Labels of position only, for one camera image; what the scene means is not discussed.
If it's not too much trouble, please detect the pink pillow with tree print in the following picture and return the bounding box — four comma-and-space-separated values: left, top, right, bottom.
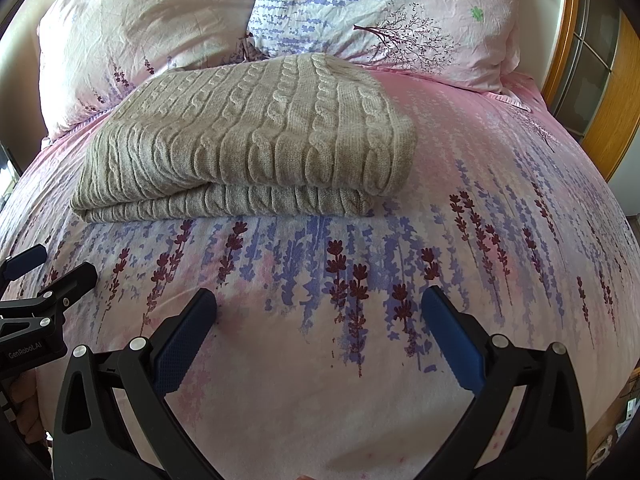
246, 0, 532, 95

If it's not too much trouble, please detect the person's left hand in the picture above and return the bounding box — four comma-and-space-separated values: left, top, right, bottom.
7, 377, 43, 438

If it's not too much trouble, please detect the pink floral pillow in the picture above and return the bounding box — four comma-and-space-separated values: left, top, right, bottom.
37, 0, 267, 142

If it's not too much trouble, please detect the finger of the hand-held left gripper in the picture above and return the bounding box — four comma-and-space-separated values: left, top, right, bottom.
0, 244, 47, 282
0, 261, 99, 335

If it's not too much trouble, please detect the pink lavender print bedsheet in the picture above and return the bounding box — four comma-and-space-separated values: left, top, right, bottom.
0, 70, 635, 480

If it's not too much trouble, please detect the beige cable knit sweater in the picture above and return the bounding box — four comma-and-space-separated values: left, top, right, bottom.
70, 54, 419, 224

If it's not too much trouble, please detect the wooden door with glass panes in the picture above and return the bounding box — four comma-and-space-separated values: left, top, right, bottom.
542, 0, 640, 184

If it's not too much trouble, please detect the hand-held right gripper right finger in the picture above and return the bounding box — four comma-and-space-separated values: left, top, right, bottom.
415, 285, 588, 480

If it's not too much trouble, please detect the white roll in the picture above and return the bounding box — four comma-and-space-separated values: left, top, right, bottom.
590, 437, 619, 467

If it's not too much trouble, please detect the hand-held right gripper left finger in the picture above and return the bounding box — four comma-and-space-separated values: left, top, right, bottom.
50, 287, 236, 480

